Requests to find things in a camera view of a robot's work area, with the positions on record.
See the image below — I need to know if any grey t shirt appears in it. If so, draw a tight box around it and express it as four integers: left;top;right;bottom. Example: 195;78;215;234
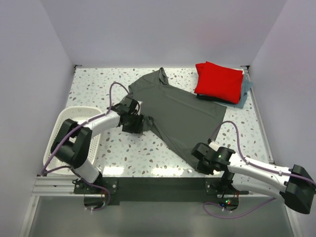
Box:
128;68;227;172

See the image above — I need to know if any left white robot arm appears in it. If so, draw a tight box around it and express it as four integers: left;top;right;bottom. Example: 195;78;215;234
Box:
50;96;144;194

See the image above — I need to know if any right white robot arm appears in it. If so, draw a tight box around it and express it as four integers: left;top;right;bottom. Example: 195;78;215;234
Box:
191;142;316;214

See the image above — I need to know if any folded black t shirt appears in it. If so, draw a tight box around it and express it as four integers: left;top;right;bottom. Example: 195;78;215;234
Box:
197;94;236;105

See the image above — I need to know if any folded red t shirt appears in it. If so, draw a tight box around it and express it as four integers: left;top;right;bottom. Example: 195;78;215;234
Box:
195;61;243;104

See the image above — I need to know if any folded light blue t shirt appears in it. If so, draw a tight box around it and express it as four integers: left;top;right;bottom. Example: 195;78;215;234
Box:
227;76;253;109

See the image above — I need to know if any white plastic basket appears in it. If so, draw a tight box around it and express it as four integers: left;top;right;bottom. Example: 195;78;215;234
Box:
43;106;102;176

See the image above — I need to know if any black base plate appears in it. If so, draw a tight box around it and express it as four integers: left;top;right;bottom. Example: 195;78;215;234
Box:
72;177;248;206

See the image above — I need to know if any aluminium frame rail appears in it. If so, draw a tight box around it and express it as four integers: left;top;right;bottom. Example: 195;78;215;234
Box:
240;64;287;181

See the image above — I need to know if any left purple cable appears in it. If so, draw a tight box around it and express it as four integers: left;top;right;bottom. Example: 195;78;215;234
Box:
40;81;130;212

